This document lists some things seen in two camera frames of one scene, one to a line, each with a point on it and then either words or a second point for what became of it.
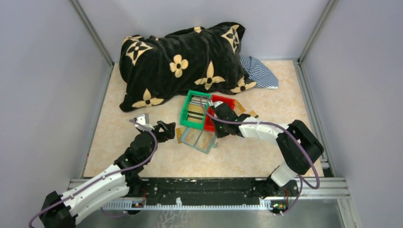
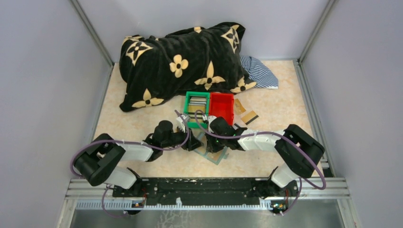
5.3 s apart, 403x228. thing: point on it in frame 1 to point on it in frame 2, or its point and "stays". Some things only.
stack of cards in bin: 196,109 stays
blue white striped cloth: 260,73 stays
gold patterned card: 239,109 stays
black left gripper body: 162,136 to 187,144
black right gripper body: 221,129 to 215,144
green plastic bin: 184,115 stays
